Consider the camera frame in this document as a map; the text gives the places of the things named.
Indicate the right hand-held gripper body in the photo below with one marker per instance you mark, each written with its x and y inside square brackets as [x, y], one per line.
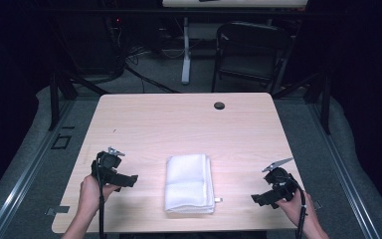
[283, 186]

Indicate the grey tape piece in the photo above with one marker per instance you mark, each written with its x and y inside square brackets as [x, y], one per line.
[317, 205]
[58, 210]

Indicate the white desk leg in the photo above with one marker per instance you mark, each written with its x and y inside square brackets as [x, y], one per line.
[186, 59]

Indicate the white mesh bag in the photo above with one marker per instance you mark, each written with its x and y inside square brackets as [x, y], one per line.
[189, 182]

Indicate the black folding chair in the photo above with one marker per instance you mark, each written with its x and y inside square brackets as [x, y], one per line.
[252, 49]

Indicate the person's right hand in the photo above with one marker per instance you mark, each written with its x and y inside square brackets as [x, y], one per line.
[293, 210]

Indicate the person's left hand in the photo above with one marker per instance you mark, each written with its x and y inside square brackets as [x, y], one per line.
[91, 195]

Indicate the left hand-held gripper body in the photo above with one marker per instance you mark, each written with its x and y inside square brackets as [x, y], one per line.
[106, 162]

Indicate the aluminium floor rail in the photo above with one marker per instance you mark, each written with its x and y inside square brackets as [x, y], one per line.
[26, 172]
[341, 172]

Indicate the black horizontal frame bar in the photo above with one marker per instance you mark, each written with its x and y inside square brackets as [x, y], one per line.
[146, 12]

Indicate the black metal stand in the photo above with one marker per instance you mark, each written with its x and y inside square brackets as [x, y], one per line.
[53, 99]
[326, 103]

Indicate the dark computer tower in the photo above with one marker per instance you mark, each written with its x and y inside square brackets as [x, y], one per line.
[86, 43]

